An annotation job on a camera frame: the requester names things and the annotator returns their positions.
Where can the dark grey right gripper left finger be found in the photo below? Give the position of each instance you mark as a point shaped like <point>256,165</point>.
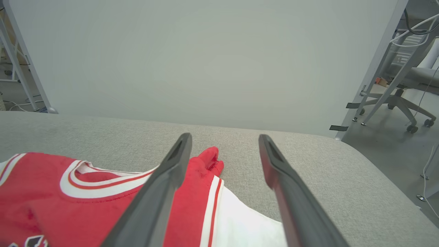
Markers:
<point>154,199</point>

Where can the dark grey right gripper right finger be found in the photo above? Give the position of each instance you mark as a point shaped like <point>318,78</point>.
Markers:
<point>295,206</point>

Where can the red and white basketball jersey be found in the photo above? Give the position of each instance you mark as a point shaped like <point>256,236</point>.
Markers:
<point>51,212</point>

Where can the black tape strip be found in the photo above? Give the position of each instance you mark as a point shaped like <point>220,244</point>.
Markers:
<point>353,105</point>
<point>339,128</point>

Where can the small orange box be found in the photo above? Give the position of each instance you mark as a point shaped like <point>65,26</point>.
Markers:
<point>380,81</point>

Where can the white partition panel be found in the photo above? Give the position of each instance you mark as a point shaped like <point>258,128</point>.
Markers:
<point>205,51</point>

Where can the grey office chair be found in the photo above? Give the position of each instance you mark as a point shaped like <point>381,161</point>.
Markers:
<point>422,75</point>

